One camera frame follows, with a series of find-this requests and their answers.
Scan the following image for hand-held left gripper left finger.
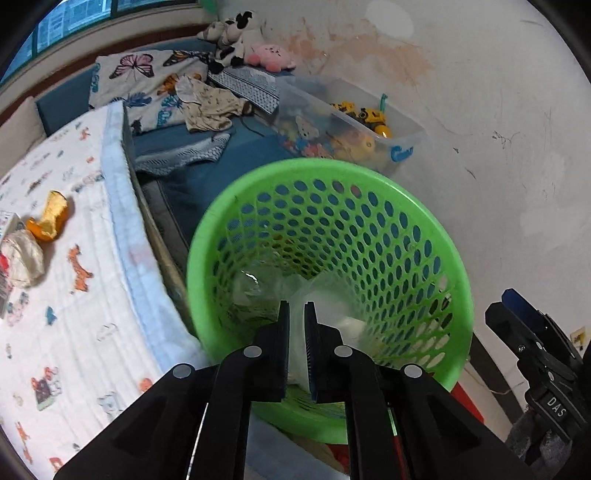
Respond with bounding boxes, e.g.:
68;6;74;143
53;300;291;480

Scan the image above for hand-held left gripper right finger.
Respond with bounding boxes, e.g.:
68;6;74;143
304;301;536;480

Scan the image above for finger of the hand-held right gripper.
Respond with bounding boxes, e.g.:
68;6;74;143
502;288;585;358
485;302;541;365

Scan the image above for clear plastic wrapper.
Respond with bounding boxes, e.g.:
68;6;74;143
233;270;372;391

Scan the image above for green plastic basket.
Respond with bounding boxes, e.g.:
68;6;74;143
186;157;475;445

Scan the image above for orange peel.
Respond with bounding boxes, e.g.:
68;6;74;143
25;191;75;243

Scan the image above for white tissue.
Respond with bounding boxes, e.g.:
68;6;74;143
0;229;45;289

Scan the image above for white printed blanket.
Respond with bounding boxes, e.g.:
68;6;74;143
0;100;218;480

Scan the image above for clear plastic storage bin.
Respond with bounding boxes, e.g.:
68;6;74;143
272;76;426;176

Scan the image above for folded grey blue cloth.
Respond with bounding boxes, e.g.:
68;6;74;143
134;131;232;176

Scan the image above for yellow toy vehicle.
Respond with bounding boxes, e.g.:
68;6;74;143
330;102;395;139

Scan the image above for crumpled beige printed clothes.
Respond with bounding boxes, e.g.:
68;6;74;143
174;75;252;134

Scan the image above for blue grey patterned cloth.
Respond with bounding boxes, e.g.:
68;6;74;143
210;66;282;116

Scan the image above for pink plush toy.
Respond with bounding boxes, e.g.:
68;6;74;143
244;43;296;73

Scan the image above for large butterfly print pillow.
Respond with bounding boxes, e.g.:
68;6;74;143
89;48;213;134

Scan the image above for black and white cow plush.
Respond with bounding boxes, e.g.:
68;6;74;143
203;10;259;75

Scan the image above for blue sofa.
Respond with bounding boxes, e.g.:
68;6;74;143
36;37;296;259

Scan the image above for beige plush toy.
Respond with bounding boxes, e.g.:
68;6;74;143
198;21;232;47

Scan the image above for beige pillow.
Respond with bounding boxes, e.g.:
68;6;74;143
0;95;47;176

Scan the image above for window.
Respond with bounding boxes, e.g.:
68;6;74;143
0;0;204;84

